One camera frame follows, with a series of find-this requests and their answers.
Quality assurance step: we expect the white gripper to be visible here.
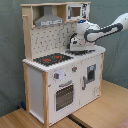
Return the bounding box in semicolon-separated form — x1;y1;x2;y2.
70;36;94;51

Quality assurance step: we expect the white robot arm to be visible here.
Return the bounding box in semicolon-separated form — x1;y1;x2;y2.
70;13;128;52

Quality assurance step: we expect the wooden toy kitchen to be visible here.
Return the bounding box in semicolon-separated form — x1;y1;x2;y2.
22;2;105;127

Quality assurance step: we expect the grey toy sink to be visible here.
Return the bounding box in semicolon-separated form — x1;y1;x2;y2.
65;49;95;55

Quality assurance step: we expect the black toy faucet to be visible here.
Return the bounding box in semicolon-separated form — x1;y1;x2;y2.
67;33;77;49

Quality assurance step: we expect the red right oven knob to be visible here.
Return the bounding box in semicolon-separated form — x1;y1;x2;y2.
71;66;78;73

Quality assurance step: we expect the red oven knob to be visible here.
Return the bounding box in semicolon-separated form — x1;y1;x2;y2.
71;66;78;73
54;73;59;79

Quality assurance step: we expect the black toy stovetop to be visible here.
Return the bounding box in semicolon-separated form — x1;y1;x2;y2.
34;53;70;66

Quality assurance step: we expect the toy microwave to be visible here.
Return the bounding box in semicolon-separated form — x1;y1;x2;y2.
66;3;90;21

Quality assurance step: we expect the red left oven knob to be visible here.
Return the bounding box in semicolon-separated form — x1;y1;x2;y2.
54;73;59;79

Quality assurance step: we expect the grey range hood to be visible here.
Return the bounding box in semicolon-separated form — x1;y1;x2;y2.
35;5;64;27

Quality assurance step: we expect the white cabinet door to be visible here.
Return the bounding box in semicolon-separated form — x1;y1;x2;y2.
80;55;102;106

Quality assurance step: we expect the toy oven door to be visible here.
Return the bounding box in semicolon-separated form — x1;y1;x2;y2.
56;83;74;111

